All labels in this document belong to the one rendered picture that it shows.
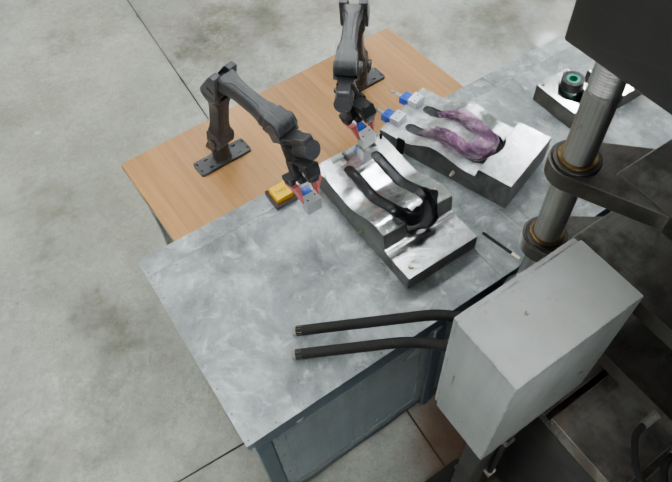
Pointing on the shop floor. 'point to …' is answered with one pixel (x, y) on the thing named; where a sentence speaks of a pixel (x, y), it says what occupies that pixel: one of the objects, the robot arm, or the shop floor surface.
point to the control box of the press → (527, 351)
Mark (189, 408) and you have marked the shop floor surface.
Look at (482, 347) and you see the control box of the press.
